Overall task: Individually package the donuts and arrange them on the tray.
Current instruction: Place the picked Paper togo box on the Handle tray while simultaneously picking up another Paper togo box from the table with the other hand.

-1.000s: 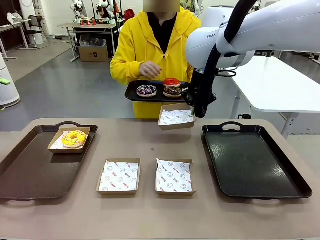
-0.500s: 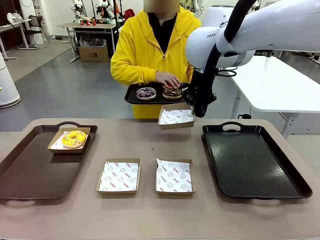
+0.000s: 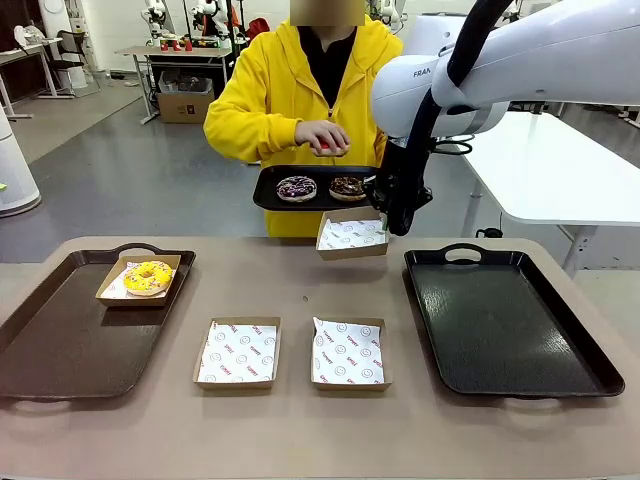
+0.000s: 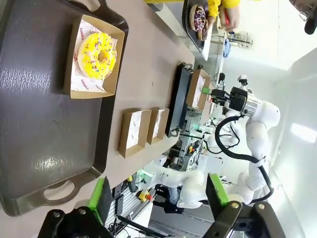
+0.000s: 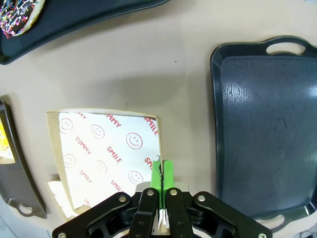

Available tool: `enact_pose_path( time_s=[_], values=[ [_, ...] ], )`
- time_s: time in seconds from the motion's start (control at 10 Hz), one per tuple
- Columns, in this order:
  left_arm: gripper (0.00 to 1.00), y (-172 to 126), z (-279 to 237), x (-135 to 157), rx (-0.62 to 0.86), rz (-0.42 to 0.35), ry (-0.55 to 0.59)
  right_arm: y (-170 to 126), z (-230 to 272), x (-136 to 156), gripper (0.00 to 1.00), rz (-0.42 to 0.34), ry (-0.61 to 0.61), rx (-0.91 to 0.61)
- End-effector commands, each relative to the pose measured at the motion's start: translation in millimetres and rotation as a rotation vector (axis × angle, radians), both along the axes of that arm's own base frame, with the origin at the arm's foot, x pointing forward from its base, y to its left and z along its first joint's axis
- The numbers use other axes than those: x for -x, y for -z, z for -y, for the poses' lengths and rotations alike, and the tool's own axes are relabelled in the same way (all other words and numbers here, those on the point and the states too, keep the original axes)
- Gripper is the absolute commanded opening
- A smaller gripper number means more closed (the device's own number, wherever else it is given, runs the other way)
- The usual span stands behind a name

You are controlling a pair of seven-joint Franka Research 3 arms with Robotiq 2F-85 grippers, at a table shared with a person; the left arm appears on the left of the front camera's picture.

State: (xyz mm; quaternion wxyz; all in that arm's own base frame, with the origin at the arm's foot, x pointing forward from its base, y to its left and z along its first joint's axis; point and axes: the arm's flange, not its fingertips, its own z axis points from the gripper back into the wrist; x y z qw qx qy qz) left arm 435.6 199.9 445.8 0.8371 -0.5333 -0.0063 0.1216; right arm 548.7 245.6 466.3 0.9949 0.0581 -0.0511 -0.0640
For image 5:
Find dark brown handled tray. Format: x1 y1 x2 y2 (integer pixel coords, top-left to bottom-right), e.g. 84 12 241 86
0 95 48 219

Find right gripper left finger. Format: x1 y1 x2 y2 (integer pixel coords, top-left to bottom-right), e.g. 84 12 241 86
52 160 163 238

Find kraft paper tray box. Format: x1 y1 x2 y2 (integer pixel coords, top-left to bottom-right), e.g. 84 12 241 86
47 173 71 221
45 107 164 221
0 148 16 165

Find black handled tray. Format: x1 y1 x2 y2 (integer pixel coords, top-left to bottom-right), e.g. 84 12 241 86
210 36 317 233

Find chocolate donut colourful sprinkles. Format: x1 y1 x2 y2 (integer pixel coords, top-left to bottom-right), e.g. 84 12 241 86
0 0 47 38

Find black serving tray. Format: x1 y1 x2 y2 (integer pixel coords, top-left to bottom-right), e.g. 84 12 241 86
0 0 171 65

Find yellow glazed sprinkle donut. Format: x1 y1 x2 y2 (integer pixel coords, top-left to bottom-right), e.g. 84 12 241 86
0 119 12 153

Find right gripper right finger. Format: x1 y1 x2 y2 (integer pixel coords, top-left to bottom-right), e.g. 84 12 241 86
162 160 273 238

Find white red-printed paper liner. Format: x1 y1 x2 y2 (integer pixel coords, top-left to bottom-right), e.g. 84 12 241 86
58 111 159 209

